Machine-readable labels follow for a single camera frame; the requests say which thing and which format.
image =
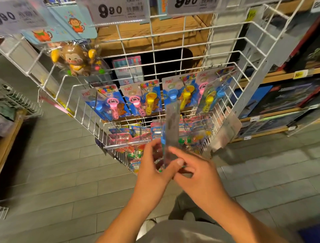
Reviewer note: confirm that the person's right hand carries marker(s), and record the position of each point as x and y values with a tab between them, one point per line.
202	183

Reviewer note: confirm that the person's left hand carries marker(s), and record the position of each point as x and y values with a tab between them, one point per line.
150	183

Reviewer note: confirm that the pile of small toy packets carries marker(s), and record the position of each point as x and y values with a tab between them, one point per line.
125	140

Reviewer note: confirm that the yellow blue bubble wand card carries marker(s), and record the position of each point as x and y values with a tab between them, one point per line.
171	130

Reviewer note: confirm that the pink and yellow bubble wand card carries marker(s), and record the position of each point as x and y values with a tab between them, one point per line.
142	97

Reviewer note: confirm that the blue and pink bubble wand card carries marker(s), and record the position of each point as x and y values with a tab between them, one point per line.
107	102

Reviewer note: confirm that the bubble wand cards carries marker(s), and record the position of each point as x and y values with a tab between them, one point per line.
200	90

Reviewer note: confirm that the brown monkey toy packet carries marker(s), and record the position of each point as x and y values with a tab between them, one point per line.
75	57

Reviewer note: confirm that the person's grey clothing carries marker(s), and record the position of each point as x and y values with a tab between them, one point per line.
185	235

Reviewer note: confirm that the clear plastic label holder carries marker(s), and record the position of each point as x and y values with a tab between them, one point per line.
225	131

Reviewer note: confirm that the pink hanging packet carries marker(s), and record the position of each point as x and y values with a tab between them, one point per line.
55	105

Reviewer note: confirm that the wooden shelf unit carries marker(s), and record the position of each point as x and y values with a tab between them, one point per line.
280	76

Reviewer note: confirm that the wooden goods shelf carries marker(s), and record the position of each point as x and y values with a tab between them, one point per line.
10	140

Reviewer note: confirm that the wooden display stand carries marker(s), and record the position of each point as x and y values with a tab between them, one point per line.
150	35

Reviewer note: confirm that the white price tag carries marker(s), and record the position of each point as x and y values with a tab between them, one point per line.
192	5
115	10
20	15

